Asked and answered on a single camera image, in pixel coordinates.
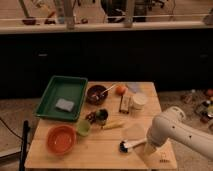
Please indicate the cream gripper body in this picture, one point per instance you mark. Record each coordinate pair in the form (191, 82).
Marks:
(149, 149)

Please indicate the red orange bowl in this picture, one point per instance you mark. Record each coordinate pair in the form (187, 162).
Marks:
(60, 139)

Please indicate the dark grapes toy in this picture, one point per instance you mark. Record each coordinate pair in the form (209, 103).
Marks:
(91, 117)

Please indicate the dark brown bowl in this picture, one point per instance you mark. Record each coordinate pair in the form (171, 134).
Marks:
(92, 92)

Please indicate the brown wooden block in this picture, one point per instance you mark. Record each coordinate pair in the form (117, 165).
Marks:
(124, 105)

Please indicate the green plastic tray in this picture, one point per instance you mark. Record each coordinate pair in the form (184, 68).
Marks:
(66, 87)

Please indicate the white spoon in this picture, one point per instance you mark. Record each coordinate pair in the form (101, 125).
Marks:
(106, 90)

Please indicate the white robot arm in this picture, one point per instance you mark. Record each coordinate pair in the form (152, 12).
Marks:
(169, 124)

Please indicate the white dish brush black bristles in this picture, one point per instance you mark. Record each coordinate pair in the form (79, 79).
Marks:
(126, 145)

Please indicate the yellow banana toy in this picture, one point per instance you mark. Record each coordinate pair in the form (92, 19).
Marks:
(112, 125)

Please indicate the orange fruit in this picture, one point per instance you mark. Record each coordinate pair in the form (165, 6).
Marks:
(120, 90)

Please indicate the small green cup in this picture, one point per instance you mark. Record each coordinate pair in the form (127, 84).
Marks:
(83, 127)

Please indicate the grey blue sponge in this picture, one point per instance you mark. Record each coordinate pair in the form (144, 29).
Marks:
(64, 104)

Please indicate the grey blue cloth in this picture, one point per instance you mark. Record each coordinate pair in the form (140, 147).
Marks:
(134, 87)

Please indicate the black stand pole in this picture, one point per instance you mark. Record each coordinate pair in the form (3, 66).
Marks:
(24, 143)

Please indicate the white cup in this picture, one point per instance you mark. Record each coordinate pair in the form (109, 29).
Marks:
(138, 101)

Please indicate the dark red background bowl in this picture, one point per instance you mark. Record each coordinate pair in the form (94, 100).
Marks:
(29, 21)

